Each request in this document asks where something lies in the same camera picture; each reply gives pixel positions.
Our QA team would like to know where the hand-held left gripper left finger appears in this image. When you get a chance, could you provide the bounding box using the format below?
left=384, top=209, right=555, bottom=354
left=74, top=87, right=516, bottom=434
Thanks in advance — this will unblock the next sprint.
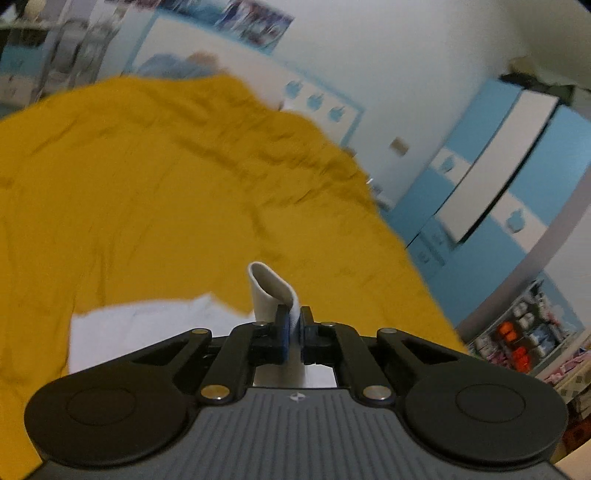
left=131, top=307, right=292, bottom=407

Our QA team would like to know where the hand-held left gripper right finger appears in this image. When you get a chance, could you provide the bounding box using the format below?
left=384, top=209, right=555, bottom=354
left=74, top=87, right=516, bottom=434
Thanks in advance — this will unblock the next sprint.
left=300, top=307, right=463, bottom=405

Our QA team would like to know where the white printed t-shirt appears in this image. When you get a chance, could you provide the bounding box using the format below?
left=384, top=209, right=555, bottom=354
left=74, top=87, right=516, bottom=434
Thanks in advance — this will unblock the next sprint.
left=68, top=261, right=338, bottom=389

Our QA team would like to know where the white nightstand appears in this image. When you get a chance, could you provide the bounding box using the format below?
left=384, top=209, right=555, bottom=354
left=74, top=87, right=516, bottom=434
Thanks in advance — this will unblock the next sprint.
left=367, top=178, right=394, bottom=211

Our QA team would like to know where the mustard yellow blanket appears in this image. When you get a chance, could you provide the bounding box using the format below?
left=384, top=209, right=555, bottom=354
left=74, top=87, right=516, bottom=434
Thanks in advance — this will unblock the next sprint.
left=0, top=74, right=468, bottom=472

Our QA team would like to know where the storage rack with boxes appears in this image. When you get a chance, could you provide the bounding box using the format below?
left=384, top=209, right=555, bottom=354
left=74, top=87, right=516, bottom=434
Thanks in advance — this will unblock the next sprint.
left=466, top=277, right=583, bottom=376

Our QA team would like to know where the blue white wardrobe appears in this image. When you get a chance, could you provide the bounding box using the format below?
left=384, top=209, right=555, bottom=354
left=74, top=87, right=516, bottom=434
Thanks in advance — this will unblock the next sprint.
left=388, top=76, right=591, bottom=297

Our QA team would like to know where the white blue bed headboard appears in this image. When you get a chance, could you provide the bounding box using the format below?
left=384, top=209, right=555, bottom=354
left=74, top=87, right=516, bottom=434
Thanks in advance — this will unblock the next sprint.
left=122, top=11, right=366, bottom=149

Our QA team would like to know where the blue pillow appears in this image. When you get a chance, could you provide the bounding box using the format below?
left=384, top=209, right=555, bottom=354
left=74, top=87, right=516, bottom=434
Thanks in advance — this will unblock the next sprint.
left=137, top=51, right=232, bottom=80

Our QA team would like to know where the grey rolling cart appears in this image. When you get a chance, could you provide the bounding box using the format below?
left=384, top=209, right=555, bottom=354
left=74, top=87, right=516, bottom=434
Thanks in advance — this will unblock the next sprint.
left=39, top=18, right=110, bottom=94

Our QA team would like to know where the wall poster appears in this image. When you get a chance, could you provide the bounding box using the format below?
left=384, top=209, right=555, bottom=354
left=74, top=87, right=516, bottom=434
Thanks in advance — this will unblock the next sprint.
left=157, top=0, right=295, bottom=49

